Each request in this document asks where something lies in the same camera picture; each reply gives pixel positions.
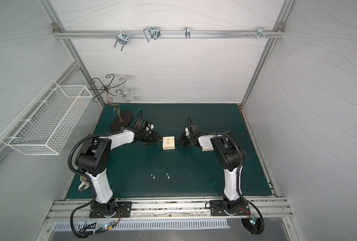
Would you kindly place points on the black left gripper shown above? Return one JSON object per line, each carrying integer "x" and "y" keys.
{"x": 150, "y": 138}

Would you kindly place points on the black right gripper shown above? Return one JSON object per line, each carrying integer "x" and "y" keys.
{"x": 185, "y": 140}

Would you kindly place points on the cream drawer jewelry box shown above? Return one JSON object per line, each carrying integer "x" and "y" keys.
{"x": 207, "y": 148}

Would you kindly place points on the small cream box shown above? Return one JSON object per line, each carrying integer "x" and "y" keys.
{"x": 168, "y": 143}

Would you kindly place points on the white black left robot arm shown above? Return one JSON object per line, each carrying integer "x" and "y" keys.
{"x": 89, "y": 159}

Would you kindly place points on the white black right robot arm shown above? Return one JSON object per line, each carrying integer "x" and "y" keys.
{"x": 231, "y": 157}

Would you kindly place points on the black metal jewelry stand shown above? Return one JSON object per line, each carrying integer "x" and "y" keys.
{"x": 124, "y": 117}

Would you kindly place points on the green table mat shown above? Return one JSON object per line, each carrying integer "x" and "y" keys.
{"x": 193, "y": 173}

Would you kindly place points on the clear glass cup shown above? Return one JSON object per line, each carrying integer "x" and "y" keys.
{"x": 126, "y": 92}

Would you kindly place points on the green striped mug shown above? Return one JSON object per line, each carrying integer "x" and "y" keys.
{"x": 84, "y": 185}

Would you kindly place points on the metal clamp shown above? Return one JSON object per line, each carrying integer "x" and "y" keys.
{"x": 151, "y": 33}
{"x": 121, "y": 40}
{"x": 187, "y": 32}
{"x": 260, "y": 34}

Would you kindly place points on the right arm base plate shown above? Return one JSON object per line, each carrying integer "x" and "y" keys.
{"x": 226, "y": 208}

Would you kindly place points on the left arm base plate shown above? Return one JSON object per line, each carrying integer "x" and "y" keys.
{"x": 122, "y": 209}

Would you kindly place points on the white vented cable duct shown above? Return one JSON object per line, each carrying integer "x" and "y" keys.
{"x": 138, "y": 225}

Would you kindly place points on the white wire basket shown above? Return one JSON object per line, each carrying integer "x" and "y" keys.
{"x": 45, "y": 125}

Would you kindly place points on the aluminium front rail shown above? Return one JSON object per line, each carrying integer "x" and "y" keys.
{"x": 174, "y": 208}

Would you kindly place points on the aluminium crossbar rail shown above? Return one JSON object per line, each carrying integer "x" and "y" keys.
{"x": 165, "y": 34}

